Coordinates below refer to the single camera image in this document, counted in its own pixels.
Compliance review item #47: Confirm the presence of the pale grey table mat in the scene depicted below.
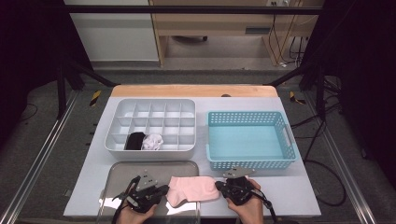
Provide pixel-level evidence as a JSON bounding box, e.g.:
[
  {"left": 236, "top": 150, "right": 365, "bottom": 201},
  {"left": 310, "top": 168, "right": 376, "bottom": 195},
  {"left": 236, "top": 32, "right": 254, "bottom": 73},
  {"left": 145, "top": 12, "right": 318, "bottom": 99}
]
[{"left": 64, "top": 96, "right": 322, "bottom": 218}]

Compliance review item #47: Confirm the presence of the black metal stand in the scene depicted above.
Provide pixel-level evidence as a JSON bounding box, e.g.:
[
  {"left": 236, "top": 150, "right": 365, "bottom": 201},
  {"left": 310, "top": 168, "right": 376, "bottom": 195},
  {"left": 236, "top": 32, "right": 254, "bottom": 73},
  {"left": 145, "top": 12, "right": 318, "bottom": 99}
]
[
  {"left": 267, "top": 59, "right": 328, "bottom": 120},
  {"left": 55, "top": 59, "right": 120, "bottom": 120}
]

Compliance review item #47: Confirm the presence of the yellow black striped tape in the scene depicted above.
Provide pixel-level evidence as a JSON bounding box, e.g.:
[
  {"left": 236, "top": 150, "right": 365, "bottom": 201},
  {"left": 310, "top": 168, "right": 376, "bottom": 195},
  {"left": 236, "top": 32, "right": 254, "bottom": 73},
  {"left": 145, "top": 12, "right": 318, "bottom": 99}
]
[
  {"left": 89, "top": 90, "right": 103, "bottom": 107},
  {"left": 289, "top": 91, "right": 306, "bottom": 105}
]

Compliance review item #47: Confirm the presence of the right hand-held gripper cable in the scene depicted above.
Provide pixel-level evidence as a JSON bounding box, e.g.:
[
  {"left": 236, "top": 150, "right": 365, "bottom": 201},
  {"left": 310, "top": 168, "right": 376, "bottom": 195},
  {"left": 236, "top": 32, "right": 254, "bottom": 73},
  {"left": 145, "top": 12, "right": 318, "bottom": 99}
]
[{"left": 251, "top": 188, "right": 279, "bottom": 224}]

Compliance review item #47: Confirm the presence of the black floor cable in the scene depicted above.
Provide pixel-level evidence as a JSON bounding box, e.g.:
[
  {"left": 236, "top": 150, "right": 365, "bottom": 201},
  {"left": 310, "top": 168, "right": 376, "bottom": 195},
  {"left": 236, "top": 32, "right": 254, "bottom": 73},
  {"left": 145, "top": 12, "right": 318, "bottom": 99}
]
[{"left": 290, "top": 102, "right": 347, "bottom": 207}]

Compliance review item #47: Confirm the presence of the person's left hand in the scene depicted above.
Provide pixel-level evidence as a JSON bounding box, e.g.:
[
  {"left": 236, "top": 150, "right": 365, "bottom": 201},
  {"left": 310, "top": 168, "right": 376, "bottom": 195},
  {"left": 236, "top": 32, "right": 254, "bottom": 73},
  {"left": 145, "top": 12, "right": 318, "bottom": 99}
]
[{"left": 116, "top": 203, "right": 158, "bottom": 224}]

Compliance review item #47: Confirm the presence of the wooden desk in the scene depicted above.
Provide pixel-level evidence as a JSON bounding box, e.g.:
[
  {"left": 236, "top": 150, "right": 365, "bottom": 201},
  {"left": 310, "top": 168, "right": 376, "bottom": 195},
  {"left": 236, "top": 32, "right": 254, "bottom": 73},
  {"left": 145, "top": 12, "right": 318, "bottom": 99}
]
[{"left": 148, "top": 0, "right": 325, "bottom": 67}]

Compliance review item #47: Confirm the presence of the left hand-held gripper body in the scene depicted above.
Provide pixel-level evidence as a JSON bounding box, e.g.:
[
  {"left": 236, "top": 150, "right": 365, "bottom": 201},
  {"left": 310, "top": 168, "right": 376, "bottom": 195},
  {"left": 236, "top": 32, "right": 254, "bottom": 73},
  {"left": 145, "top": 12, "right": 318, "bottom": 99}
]
[{"left": 120, "top": 170, "right": 162, "bottom": 214}]

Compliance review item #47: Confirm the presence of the person's right hand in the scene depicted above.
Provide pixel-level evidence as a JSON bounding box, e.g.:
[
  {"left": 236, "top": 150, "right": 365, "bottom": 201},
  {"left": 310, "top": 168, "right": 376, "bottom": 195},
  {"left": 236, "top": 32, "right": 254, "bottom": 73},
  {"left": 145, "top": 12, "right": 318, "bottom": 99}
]
[{"left": 226, "top": 177, "right": 265, "bottom": 224}]

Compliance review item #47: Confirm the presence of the white cabinet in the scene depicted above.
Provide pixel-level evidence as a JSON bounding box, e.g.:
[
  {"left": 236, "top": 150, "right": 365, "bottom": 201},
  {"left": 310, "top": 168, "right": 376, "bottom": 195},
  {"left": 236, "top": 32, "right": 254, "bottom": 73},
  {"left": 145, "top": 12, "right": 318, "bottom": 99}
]
[{"left": 64, "top": 0, "right": 161, "bottom": 63}]

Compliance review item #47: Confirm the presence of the black curtain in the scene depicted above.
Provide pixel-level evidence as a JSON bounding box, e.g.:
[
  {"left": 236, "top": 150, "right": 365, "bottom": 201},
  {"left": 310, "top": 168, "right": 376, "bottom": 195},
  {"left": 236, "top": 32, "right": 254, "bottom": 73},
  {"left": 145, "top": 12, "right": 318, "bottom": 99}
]
[
  {"left": 302, "top": 0, "right": 396, "bottom": 181},
  {"left": 0, "top": 0, "right": 94, "bottom": 147}
]

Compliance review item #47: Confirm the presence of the yellow cable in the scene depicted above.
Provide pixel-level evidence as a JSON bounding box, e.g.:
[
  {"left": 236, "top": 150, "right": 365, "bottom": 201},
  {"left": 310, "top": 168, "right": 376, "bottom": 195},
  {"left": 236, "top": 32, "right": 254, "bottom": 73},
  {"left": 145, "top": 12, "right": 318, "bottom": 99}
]
[{"left": 272, "top": 0, "right": 304, "bottom": 64}]

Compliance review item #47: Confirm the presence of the pink sock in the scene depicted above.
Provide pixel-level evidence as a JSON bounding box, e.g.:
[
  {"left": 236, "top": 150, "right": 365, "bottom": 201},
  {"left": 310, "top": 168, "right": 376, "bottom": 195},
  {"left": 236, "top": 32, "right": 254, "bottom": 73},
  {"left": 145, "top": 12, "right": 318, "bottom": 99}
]
[
  {"left": 165, "top": 175, "right": 220, "bottom": 208},
  {"left": 167, "top": 175, "right": 220, "bottom": 203}
]

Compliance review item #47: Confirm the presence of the translucent grey box lid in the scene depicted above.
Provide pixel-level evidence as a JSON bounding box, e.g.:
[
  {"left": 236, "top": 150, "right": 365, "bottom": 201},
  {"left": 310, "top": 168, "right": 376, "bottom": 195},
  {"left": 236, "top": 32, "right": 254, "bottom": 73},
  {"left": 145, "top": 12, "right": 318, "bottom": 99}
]
[{"left": 96, "top": 161, "right": 201, "bottom": 224}]

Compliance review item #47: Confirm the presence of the aluminium frame rail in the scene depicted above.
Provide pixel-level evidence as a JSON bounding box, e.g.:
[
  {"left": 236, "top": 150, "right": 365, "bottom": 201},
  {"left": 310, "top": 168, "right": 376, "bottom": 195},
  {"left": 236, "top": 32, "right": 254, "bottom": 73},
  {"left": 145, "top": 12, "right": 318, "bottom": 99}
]
[
  {"left": 303, "top": 91, "right": 377, "bottom": 224},
  {"left": 0, "top": 90, "right": 80, "bottom": 224}
]

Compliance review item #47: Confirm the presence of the blue perforated plastic basket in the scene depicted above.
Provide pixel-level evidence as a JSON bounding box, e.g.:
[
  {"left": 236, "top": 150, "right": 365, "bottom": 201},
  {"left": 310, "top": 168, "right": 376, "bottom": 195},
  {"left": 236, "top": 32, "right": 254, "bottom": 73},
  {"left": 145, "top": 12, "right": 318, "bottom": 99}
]
[{"left": 205, "top": 110, "right": 302, "bottom": 172}]

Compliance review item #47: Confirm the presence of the white power strip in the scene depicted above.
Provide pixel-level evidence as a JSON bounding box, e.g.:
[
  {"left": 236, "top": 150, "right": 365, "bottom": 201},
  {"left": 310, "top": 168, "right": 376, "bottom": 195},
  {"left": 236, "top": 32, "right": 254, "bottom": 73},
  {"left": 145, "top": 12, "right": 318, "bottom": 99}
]
[{"left": 267, "top": 0, "right": 300, "bottom": 7}]

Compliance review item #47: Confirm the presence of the white divided storage box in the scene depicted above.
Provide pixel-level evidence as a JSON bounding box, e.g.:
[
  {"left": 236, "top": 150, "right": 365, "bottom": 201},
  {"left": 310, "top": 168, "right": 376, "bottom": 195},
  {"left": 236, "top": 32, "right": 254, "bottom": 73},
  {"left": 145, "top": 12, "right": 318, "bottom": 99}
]
[{"left": 105, "top": 98, "right": 197, "bottom": 161}]

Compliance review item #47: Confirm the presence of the black horizontal frame bar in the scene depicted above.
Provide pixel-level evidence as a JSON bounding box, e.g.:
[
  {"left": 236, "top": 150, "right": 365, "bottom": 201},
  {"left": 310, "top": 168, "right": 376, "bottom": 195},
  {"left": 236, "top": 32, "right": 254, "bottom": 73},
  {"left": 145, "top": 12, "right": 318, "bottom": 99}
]
[{"left": 64, "top": 5, "right": 325, "bottom": 16}]

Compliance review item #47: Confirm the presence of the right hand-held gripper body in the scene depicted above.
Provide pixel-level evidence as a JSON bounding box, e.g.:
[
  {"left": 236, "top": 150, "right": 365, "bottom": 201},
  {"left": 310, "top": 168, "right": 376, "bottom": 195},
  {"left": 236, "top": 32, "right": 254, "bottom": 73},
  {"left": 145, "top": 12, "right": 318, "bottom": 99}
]
[{"left": 221, "top": 166, "right": 256, "bottom": 206}]

